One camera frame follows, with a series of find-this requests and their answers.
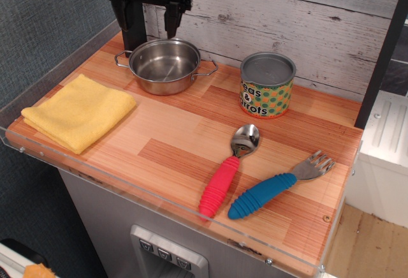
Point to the peas and carrots can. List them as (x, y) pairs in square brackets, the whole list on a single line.
[(266, 84)]

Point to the stainless steel pot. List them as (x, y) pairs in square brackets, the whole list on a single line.
[(163, 67)]

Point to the yellow folded cloth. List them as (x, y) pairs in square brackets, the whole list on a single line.
[(80, 113)]

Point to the grey toy fridge cabinet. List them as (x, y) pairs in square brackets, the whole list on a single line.
[(108, 217)]

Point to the silver dispenser button panel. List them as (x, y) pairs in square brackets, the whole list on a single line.
[(159, 257)]

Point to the orange object at corner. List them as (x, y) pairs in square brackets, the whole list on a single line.
[(38, 271)]

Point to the white toy sink unit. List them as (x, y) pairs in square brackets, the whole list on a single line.
[(378, 182)]

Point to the black left frame post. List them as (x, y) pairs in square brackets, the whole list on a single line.
[(136, 35)]

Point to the black frame post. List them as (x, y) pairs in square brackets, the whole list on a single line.
[(381, 65), (136, 35)]

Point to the red handled spoon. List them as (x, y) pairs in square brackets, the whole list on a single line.
[(244, 142)]

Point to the clear acrylic guard rail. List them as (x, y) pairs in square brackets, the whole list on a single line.
[(166, 150)]

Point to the blue handled fork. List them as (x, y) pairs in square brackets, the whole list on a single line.
[(258, 196)]

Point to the black right frame post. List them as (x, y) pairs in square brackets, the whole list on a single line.
[(381, 65)]

